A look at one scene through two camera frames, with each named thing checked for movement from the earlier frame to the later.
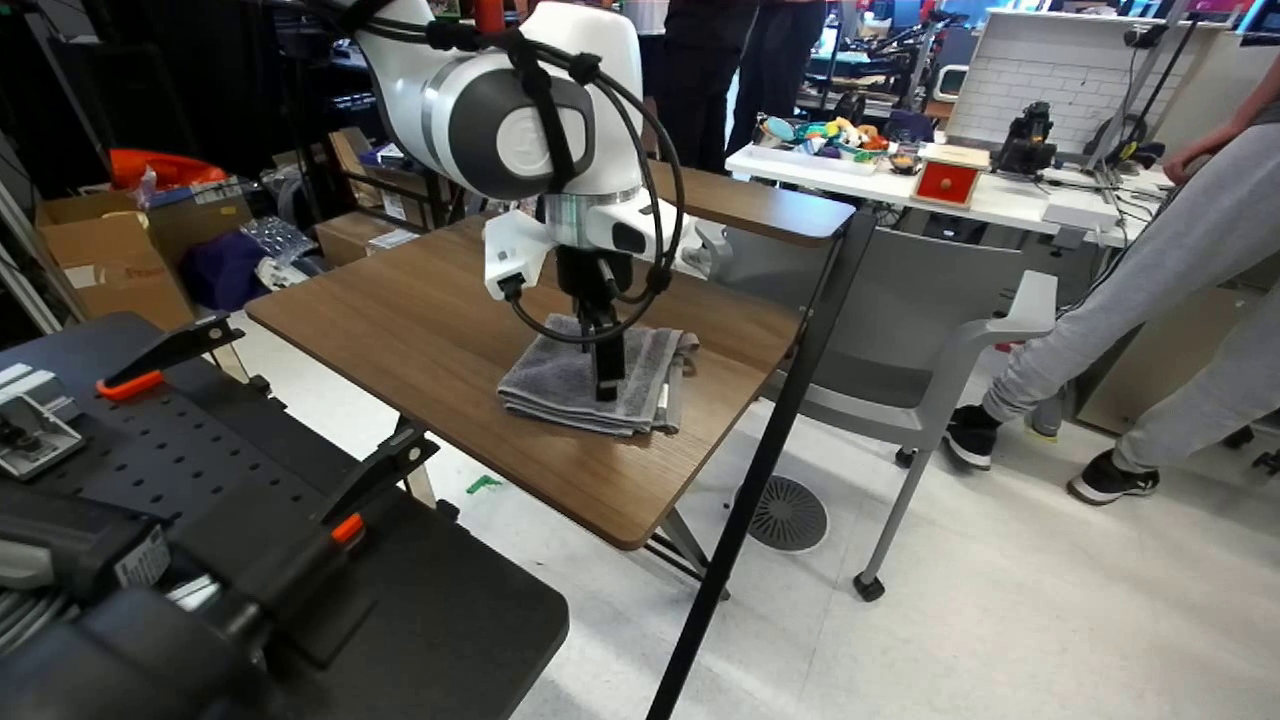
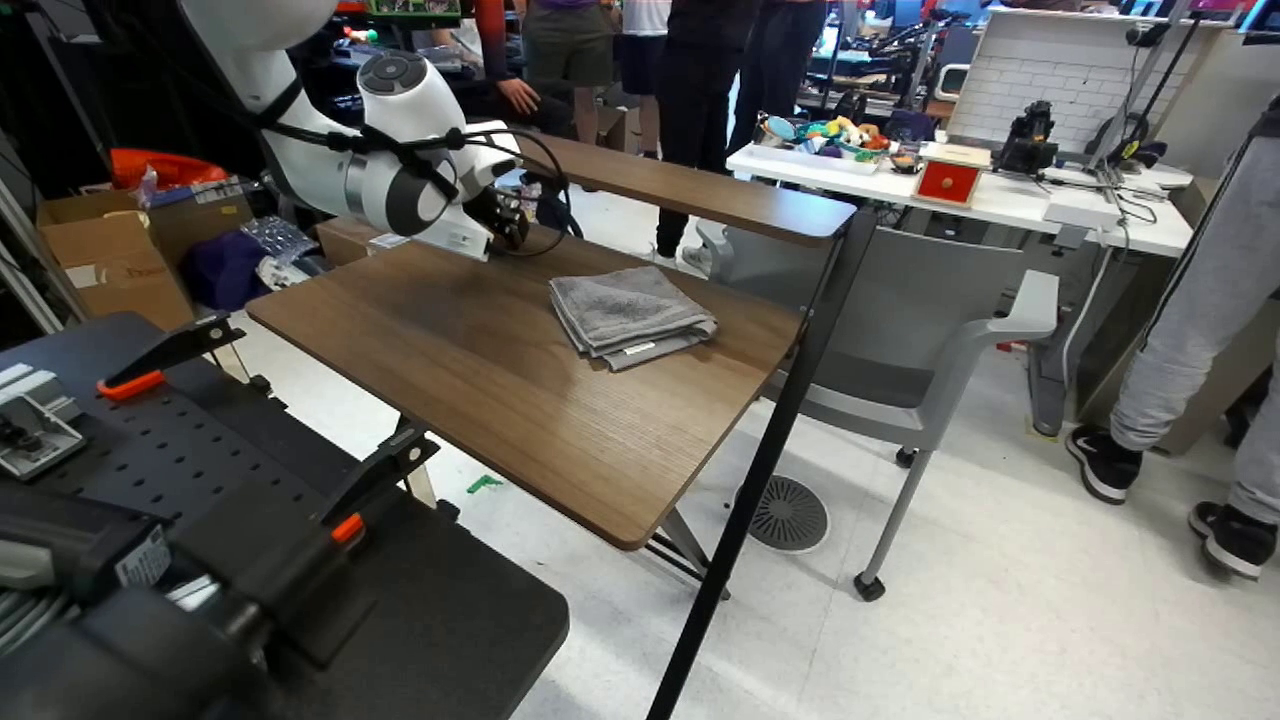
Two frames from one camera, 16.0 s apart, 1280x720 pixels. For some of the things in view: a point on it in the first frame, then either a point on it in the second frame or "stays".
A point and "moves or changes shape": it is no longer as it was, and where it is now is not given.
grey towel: (558, 374) moves or changes shape
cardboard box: (113, 263) stays
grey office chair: (912, 316) stays
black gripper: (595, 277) → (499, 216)
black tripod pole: (813, 353) stays
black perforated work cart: (180, 542) stays
